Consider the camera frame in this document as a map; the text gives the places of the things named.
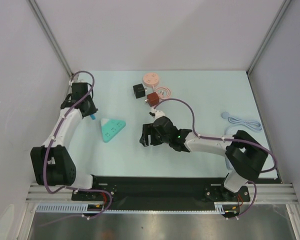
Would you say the teal triangular power strip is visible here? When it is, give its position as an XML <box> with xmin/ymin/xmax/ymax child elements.
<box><xmin>100</xmin><ymin>118</ymin><xmax>126</xmax><ymax>143</ymax></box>

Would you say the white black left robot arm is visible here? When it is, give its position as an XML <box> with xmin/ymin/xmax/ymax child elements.
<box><xmin>30</xmin><ymin>82</ymin><xmax>101</xmax><ymax>200</ymax></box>

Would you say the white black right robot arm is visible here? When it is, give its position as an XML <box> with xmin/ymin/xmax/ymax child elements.
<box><xmin>139</xmin><ymin>116</ymin><xmax>269</xmax><ymax>201</ymax></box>

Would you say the dark red cube adapter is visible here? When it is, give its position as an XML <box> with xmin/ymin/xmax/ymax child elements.
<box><xmin>145</xmin><ymin>92</ymin><xmax>160</xmax><ymax>107</ymax></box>

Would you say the black cube adapter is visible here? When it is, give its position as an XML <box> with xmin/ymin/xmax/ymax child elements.
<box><xmin>132</xmin><ymin>83</ymin><xmax>146</xmax><ymax>99</ymax></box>

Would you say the pink round power strip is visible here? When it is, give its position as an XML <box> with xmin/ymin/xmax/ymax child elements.
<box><xmin>142</xmin><ymin>72</ymin><xmax>160</xmax><ymax>88</ymax></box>

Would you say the light blue power strip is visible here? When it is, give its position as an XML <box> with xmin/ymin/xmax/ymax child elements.
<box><xmin>225</xmin><ymin>159</ymin><xmax>234</xmax><ymax>171</ymax></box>

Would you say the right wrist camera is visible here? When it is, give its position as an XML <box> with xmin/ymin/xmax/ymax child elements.
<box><xmin>149</xmin><ymin>107</ymin><xmax>165</xmax><ymax>121</ymax></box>

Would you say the pink coiled cable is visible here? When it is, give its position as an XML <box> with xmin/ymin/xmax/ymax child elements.
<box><xmin>152</xmin><ymin>86</ymin><xmax>173</xmax><ymax>101</ymax></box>

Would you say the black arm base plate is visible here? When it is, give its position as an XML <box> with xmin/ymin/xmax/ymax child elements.
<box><xmin>71</xmin><ymin>175</ymin><xmax>282</xmax><ymax>211</ymax></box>

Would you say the light blue power cable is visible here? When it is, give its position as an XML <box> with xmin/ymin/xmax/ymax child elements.
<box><xmin>220</xmin><ymin>111</ymin><xmax>263</xmax><ymax>137</ymax></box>

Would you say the slotted cable duct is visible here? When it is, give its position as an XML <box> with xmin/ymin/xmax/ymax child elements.
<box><xmin>36</xmin><ymin>203</ymin><xmax>236</xmax><ymax>215</ymax></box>

